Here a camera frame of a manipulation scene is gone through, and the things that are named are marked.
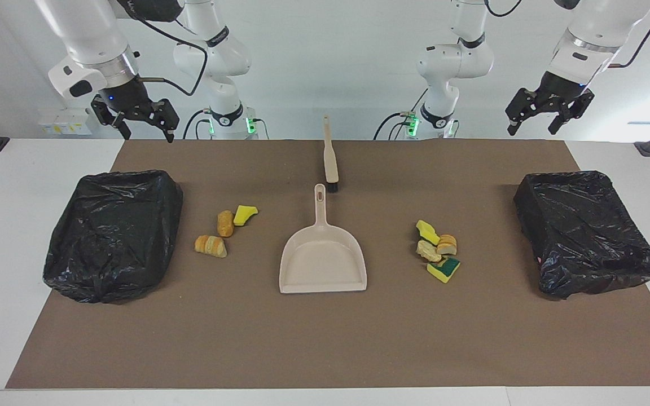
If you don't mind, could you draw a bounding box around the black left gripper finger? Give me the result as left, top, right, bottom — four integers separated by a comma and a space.
548, 90, 595, 135
506, 89, 540, 136

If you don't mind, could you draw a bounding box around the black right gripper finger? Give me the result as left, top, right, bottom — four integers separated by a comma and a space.
91, 95, 132, 140
153, 99, 180, 143

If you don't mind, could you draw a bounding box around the small yellow sponge piece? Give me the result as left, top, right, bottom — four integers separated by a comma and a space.
233, 205, 259, 227

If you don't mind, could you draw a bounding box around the striped croissant piece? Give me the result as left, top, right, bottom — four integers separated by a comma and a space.
194, 235, 228, 259

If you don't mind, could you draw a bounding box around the yellow sponge block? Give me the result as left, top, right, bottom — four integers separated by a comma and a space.
416, 220, 441, 246

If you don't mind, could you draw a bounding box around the beige hand brush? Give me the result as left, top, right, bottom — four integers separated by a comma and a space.
323, 116, 340, 193

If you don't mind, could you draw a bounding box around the pale bread chunk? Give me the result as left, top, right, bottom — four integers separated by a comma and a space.
416, 240, 442, 263

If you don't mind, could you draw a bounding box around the green and yellow sponge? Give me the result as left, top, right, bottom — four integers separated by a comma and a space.
427, 257, 462, 284

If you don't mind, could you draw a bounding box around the beige plastic dustpan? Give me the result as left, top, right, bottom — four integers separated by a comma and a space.
279, 183, 368, 294

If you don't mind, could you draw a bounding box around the black bag lined bin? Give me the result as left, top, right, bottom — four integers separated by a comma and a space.
43, 170, 184, 305
513, 170, 650, 300

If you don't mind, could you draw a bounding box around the white socket box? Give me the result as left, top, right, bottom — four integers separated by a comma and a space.
38, 108, 93, 136

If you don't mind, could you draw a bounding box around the brown table mat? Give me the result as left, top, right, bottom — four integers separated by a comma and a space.
6, 139, 650, 389

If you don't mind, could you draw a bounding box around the black right base cable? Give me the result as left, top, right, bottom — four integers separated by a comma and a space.
183, 109, 208, 140

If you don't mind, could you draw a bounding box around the black base cable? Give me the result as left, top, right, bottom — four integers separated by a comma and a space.
373, 87, 430, 140
183, 109, 208, 140

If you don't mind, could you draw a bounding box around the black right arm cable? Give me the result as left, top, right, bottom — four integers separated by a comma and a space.
128, 11, 208, 95

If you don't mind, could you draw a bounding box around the black left base cable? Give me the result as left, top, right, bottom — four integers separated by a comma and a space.
373, 87, 430, 140

